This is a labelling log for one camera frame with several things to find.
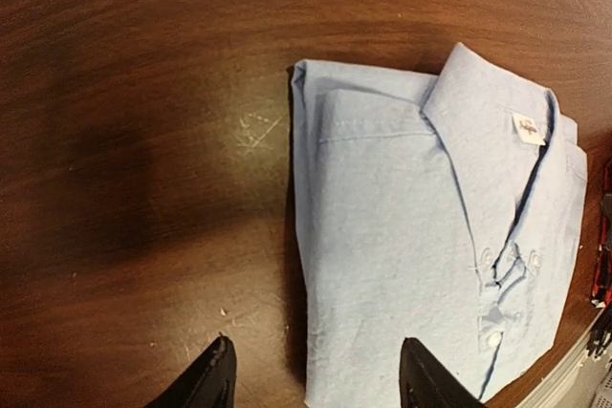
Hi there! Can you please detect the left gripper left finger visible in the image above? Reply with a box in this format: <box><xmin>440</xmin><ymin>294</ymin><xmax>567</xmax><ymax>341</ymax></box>
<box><xmin>145</xmin><ymin>335</ymin><xmax>237</xmax><ymax>408</ymax></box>

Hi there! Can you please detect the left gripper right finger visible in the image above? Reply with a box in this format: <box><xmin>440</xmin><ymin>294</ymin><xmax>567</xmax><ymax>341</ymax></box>
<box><xmin>399</xmin><ymin>337</ymin><xmax>485</xmax><ymax>408</ymax></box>

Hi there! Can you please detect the light blue long sleeve shirt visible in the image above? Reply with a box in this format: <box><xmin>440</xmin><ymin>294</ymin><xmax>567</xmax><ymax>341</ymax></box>
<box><xmin>292</xmin><ymin>44</ymin><xmax>587</xmax><ymax>407</ymax></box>

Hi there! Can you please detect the aluminium front rail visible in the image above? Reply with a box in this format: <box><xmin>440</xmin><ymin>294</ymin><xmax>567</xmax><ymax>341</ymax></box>
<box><xmin>518</xmin><ymin>309</ymin><xmax>611</xmax><ymax>407</ymax></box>

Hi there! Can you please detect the red black shirt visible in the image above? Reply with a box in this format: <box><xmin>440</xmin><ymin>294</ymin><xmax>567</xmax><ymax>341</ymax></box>
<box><xmin>591</xmin><ymin>246</ymin><xmax>611</xmax><ymax>309</ymax></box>

